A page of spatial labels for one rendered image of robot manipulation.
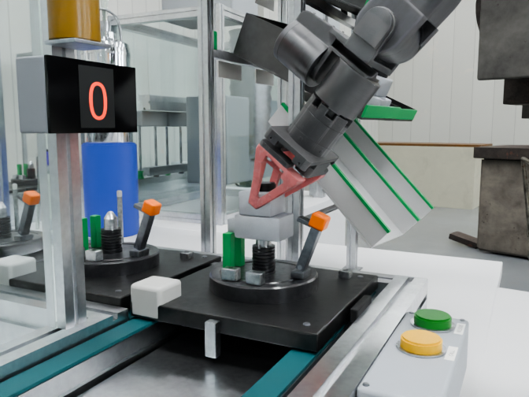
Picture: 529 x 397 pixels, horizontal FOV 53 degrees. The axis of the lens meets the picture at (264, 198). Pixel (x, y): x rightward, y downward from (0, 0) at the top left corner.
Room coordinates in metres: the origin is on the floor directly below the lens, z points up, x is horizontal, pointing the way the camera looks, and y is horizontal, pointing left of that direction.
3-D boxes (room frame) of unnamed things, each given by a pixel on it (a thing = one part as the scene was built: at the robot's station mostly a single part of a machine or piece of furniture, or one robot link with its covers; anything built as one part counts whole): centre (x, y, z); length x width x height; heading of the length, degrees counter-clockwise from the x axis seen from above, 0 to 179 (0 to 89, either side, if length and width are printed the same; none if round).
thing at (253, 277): (0.62, 0.01, 1.00); 0.02 x 0.01 x 0.02; 64
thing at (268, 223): (0.68, 0.01, 1.07); 0.08 x 0.04 x 0.07; 63
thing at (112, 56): (1.56, 0.45, 1.32); 0.14 x 0.14 x 0.38
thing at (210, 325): (0.56, 0.06, 0.95); 0.01 x 0.01 x 0.04; 64
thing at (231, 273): (0.64, 0.04, 1.00); 0.02 x 0.01 x 0.02; 64
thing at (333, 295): (0.67, 0.00, 0.96); 0.24 x 0.24 x 0.02; 64
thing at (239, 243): (0.70, 0.03, 1.01); 0.01 x 0.01 x 0.05; 64
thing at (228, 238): (0.68, 0.05, 1.01); 0.01 x 0.01 x 0.05; 64
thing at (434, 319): (0.56, -0.19, 0.96); 0.04 x 0.04 x 0.02
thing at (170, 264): (0.78, 0.23, 1.01); 0.24 x 0.24 x 0.13; 64
